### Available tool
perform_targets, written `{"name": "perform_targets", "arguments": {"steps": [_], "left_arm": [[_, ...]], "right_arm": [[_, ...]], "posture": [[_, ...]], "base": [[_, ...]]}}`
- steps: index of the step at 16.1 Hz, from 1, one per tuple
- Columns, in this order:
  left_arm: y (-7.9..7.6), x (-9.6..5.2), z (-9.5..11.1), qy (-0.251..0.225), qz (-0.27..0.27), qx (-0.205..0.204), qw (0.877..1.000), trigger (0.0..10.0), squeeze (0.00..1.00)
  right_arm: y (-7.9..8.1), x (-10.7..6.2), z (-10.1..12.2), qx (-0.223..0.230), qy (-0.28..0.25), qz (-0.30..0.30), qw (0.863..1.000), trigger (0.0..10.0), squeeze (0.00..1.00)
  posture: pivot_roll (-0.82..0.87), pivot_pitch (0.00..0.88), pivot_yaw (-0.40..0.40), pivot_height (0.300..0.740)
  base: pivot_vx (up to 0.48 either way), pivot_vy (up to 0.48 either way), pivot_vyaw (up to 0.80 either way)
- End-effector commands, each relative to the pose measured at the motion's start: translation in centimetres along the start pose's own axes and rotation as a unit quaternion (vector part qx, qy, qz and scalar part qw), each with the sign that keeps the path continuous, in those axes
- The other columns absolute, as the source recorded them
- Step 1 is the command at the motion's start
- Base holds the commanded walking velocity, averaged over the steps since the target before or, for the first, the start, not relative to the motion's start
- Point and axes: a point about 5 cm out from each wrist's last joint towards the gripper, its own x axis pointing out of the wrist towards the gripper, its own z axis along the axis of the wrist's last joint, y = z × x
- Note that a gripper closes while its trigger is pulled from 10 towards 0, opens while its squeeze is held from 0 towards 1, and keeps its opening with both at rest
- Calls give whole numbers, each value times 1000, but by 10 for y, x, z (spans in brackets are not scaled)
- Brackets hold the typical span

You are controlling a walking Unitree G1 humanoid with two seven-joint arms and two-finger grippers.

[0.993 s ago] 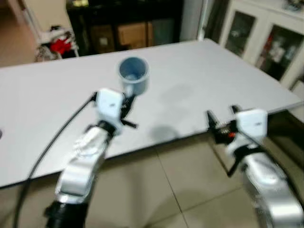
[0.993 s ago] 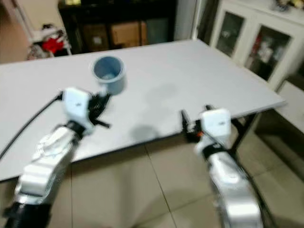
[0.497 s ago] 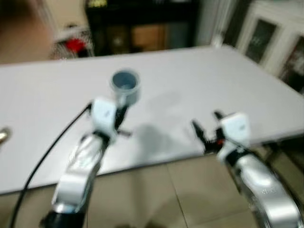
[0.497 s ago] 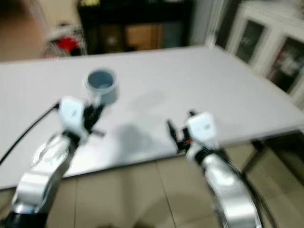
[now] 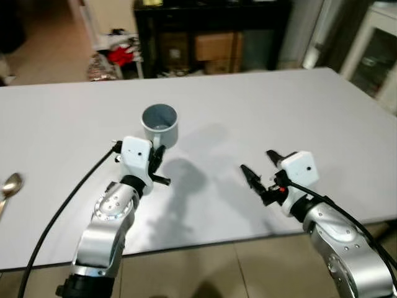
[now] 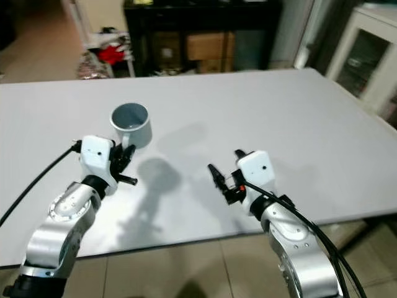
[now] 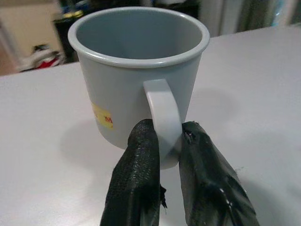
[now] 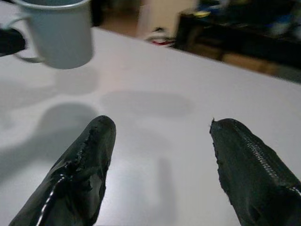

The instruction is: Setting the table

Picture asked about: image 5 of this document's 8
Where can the red cloth item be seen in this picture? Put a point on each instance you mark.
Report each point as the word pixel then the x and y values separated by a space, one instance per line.
pixel 121 56

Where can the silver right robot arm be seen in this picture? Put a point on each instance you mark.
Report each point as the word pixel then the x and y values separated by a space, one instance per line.
pixel 347 261

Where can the white glass door cabinet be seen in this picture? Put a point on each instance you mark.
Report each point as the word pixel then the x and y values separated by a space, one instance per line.
pixel 372 56

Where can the patterned fabric bag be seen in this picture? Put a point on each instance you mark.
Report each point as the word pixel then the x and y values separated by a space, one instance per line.
pixel 99 68

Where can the white ceramic mug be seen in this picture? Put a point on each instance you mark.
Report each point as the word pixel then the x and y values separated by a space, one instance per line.
pixel 164 133

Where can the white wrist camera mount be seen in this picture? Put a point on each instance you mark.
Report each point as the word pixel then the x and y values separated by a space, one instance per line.
pixel 133 155
pixel 301 169

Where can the small white rack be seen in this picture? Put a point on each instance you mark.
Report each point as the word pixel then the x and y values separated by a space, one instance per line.
pixel 102 42

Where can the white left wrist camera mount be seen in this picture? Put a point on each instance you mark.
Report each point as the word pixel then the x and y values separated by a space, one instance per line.
pixel 133 155

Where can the brown cardboard box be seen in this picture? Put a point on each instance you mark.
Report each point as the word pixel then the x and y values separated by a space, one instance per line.
pixel 217 46

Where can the black shelf unit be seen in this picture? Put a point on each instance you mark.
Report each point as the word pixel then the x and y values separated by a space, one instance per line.
pixel 186 18

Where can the metal spoon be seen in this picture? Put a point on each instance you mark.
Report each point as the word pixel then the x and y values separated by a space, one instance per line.
pixel 12 183

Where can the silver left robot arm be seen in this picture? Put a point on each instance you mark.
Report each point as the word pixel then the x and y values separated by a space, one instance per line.
pixel 105 230

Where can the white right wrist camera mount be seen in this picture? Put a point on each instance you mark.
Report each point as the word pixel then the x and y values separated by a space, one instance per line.
pixel 301 169

